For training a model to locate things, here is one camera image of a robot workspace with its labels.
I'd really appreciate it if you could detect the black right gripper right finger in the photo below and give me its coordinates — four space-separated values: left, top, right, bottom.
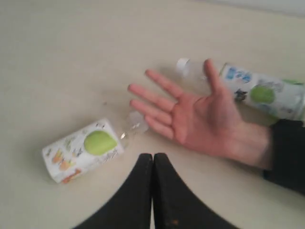
153 153 236 229

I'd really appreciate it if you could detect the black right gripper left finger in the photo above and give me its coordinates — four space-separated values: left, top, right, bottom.
76 153 153 229

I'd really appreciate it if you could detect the butterfly label clear bottle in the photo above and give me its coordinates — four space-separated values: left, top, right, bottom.
41 111 149 184

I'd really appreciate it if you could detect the black sleeved forearm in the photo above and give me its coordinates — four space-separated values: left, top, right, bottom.
263 119 305 195

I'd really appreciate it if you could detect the lime label water bottle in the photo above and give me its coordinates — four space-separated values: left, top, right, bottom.
175 58 305 126

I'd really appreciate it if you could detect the person's open bare hand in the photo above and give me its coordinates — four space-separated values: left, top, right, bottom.
128 59 272 169

